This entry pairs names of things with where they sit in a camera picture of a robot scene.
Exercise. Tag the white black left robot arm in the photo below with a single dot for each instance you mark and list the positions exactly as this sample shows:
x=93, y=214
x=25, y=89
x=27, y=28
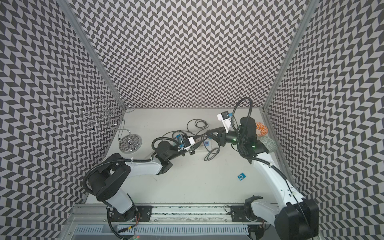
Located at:
x=105, y=180

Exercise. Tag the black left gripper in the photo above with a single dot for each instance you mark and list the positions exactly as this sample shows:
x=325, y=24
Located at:
x=192, y=151

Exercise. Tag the green patterned bowl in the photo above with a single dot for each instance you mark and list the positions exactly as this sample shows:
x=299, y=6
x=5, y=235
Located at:
x=269, y=143

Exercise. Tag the chrome wire jewelry stand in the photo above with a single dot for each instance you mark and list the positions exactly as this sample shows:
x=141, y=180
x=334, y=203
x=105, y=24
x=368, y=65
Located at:
x=114, y=118

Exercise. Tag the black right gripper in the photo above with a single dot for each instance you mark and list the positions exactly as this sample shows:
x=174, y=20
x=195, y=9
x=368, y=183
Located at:
x=221, y=138

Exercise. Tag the orange patterned bowl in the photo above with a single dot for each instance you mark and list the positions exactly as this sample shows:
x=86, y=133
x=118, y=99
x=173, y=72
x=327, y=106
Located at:
x=262, y=130

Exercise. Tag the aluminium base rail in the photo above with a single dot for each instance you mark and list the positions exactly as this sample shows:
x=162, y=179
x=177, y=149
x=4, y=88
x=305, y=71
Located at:
x=167, y=222

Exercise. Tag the white multicolour power strip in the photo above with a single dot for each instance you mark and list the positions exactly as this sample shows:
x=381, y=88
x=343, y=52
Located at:
x=207, y=145

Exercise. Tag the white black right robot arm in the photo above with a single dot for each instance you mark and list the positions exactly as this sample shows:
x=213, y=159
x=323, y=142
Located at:
x=293, y=216

